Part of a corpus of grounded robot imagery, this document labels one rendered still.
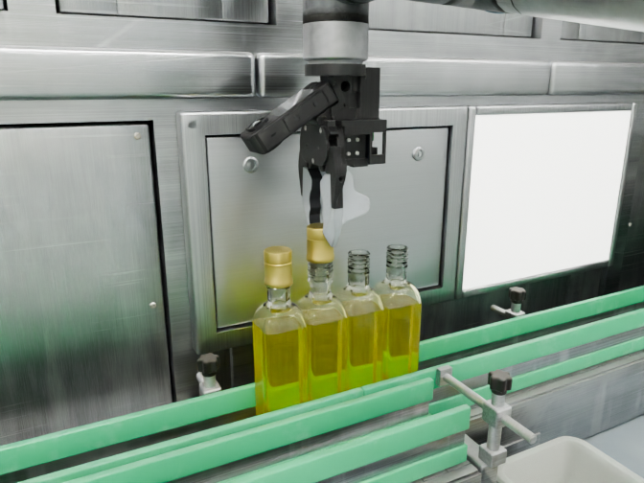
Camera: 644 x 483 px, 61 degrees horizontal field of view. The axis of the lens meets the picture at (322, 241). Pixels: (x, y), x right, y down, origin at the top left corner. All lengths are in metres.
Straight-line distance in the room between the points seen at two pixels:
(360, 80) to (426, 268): 0.41
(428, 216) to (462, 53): 0.27
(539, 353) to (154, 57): 0.71
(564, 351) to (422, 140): 0.42
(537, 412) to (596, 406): 0.15
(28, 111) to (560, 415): 0.90
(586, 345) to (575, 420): 0.13
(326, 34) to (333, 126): 0.10
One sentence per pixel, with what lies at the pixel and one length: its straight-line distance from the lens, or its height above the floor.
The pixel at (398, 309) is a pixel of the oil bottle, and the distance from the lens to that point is 0.74.
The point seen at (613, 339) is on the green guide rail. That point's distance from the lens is 1.10.
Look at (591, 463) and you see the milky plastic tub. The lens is 0.94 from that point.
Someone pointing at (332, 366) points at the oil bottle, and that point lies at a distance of 0.72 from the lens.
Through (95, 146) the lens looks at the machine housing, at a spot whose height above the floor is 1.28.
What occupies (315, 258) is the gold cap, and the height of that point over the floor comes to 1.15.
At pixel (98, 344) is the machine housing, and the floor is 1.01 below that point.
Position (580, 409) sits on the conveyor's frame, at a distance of 1.06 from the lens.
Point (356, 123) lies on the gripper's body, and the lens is 0.64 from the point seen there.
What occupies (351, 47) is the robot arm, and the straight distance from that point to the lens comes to 0.63.
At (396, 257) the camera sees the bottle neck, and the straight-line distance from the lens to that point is 0.73.
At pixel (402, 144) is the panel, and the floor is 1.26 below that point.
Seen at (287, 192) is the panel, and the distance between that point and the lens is 0.79.
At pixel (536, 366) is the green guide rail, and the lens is 0.96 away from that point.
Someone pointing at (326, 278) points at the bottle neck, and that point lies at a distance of 0.68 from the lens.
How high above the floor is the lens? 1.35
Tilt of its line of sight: 16 degrees down
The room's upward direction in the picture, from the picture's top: straight up
